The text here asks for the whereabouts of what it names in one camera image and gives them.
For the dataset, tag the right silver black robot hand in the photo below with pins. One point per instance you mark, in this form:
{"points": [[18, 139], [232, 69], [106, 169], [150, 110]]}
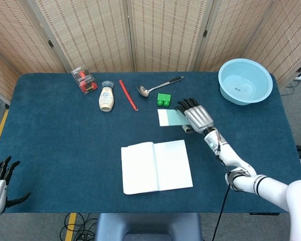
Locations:
{"points": [[199, 118]]}

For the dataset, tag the teal white bookmark pink tassel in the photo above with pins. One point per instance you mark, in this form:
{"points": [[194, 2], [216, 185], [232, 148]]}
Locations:
{"points": [[170, 118]]}

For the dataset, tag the yellow and white notebook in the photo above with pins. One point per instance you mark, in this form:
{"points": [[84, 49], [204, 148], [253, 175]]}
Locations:
{"points": [[140, 168]]}

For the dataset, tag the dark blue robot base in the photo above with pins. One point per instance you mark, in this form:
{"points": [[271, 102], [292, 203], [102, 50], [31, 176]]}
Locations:
{"points": [[148, 226]]}

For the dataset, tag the green toy building brick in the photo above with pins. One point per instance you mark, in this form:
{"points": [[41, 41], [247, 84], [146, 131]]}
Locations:
{"points": [[164, 98]]}

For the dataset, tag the light blue plastic basin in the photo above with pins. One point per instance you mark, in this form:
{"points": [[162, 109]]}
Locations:
{"points": [[245, 82]]}

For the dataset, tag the red pen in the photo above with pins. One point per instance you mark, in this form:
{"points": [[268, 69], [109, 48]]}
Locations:
{"points": [[127, 94]]}

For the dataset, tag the dark blue table cloth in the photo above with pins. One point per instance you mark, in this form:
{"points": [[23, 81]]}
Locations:
{"points": [[77, 150]]}

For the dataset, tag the cream sauce squeeze bottle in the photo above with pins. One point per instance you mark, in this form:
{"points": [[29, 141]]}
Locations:
{"points": [[107, 99]]}

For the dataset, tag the office chair base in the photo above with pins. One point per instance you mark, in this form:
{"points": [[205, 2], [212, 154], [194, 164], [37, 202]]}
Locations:
{"points": [[0, 99]]}

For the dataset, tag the clear box of red pieces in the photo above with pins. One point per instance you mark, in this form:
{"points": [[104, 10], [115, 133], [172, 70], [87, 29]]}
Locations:
{"points": [[84, 79]]}

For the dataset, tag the woven folding screen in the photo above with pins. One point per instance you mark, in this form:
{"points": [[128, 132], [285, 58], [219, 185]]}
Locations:
{"points": [[90, 32]]}

